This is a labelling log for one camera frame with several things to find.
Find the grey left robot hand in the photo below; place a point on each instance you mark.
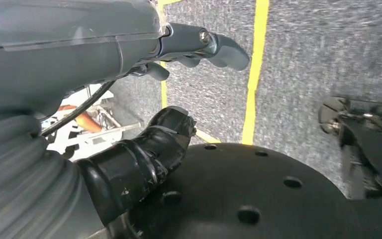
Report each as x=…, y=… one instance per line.
x=62, y=59

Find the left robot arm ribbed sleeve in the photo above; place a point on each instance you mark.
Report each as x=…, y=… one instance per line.
x=13, y=171

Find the black round robot waist plate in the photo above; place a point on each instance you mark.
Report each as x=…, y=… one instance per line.
x=309, y=214

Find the black robot foot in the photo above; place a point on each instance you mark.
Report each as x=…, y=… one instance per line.
x=375, y=158

